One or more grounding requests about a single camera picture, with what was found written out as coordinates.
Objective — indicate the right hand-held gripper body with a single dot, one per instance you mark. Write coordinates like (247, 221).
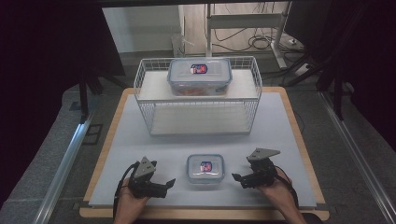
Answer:
(263, 171)

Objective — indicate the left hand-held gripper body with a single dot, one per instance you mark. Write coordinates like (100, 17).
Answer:
(144, 171)

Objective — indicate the small clear plastic food container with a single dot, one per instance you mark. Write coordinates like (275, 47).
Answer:
(199, 174)

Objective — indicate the large clear plastic food container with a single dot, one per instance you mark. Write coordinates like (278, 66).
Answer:
(186, 74)

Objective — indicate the person's right hand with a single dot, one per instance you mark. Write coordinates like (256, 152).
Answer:
(280, 193)

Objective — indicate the person's left hand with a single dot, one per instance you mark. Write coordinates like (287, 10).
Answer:
(130, 202)

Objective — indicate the light grey table mat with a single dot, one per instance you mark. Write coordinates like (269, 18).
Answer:
(155, 146)

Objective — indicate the black floor plate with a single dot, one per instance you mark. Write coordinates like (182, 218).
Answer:
(93, 133)

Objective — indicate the black stand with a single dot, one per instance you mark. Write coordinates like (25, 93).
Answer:
(337, 99)
(83, 99)

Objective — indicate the clear plastic bag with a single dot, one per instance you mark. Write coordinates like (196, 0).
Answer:
(178, 45)

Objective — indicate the black curtain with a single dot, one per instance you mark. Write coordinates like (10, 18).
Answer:
(373, 62)
(37, 62)

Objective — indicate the aluminium rail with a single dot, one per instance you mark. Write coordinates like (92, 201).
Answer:
(358, 155)
(59, 174)

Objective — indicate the white metal desk frame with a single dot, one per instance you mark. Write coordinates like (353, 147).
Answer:
(246, 21)

